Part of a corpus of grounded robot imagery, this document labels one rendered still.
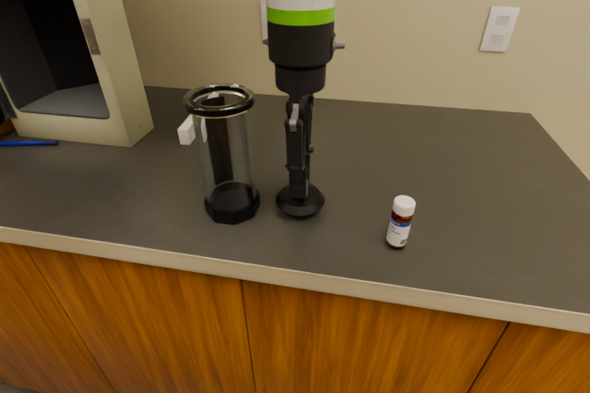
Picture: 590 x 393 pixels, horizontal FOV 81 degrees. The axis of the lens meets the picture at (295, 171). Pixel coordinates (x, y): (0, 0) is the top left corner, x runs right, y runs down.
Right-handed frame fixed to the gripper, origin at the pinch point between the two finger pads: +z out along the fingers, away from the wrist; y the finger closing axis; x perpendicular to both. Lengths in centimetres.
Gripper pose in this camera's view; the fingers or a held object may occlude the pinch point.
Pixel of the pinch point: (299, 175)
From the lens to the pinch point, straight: 62.1
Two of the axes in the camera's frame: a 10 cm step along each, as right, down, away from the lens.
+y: 1.8, -5.5, 8.1
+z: 0.0, 8.3, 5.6
